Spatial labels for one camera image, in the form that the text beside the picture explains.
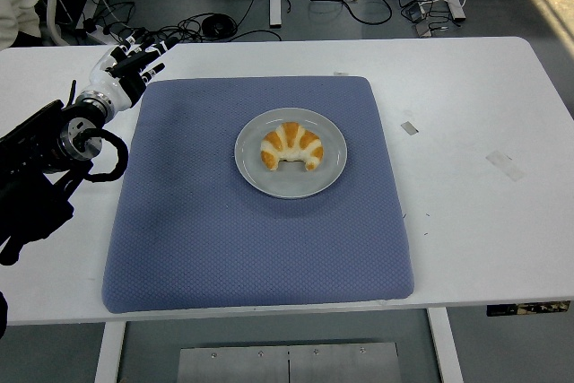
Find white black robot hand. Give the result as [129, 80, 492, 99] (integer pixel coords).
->
[83, 28, 180, 114]

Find golden croissant bread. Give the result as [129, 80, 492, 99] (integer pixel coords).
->
[260, 121, 325, 172]

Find pale grey round plate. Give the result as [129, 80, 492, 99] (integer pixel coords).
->
[233, 107, 349, 200]

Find grey metal plate with screws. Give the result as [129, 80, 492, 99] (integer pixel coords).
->
[177, 342, 401, 383]

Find white power strip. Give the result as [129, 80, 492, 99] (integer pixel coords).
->
[83, 19, 114, 46]

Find white office chair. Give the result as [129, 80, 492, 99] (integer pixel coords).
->
[0, 0, 68, 50]

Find black round disc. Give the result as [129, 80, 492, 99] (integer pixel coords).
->
[200, 14, 236, 38]

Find blue quilted mat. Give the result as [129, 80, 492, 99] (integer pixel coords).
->
[101, 75, 415, 315]

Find white table leg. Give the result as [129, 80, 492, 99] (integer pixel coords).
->
[425, 309, 465, 383]
[92, 321, 127, 383]

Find grey power adapter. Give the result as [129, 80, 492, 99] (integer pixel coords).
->
[402, 2, 432, 23]

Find large clear tape piece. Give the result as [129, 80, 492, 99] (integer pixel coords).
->
[485, 150, 526, 183]

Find tangled black floor cables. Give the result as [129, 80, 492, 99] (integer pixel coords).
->
[84, 0, 293, 46]

